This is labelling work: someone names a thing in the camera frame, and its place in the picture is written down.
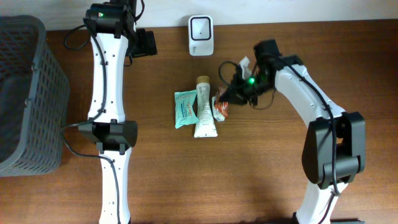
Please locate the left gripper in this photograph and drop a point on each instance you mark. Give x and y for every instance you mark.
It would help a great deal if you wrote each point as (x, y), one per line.
(147, 43)

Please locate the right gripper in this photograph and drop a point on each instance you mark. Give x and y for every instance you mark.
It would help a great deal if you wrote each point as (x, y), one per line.
(235, 94)

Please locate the orange-brown chocolate bar wrapper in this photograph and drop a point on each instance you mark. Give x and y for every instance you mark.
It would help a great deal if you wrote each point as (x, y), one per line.
(219, 108)

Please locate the white tube with brown cap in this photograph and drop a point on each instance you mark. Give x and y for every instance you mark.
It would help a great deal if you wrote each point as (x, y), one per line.
(205, 128)

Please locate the teal snack packet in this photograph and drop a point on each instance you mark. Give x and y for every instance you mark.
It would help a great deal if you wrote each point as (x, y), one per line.
(184, 113)

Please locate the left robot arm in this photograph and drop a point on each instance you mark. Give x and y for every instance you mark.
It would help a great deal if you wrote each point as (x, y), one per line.
(115, 39)

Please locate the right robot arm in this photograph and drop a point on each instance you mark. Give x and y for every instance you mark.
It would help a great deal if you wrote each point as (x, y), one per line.
(334, 151)

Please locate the white barcode scanner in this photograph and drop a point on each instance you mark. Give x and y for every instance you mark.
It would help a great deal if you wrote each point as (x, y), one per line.
(201, 35)

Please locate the grey plastic mesh basket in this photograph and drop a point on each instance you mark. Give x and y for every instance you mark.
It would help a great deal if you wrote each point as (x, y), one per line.
(34, 99)

